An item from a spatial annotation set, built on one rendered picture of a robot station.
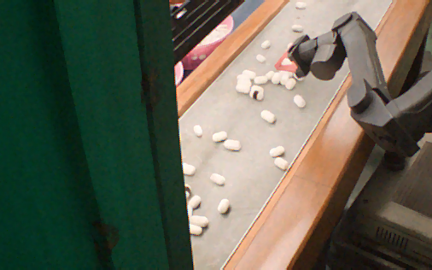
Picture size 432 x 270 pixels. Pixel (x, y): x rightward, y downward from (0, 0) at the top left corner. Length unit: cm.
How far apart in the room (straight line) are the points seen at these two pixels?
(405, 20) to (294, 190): 81
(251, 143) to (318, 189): 22
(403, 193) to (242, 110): 52
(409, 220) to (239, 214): 56
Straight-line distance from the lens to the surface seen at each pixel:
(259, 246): 112
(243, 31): 171
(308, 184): 124
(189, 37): 111
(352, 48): 120
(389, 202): 163
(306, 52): 137
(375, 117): 91
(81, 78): 30
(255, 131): 139
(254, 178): 128
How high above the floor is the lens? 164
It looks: 41 degrees down
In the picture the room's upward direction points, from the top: 2 degrees counter-clockwise
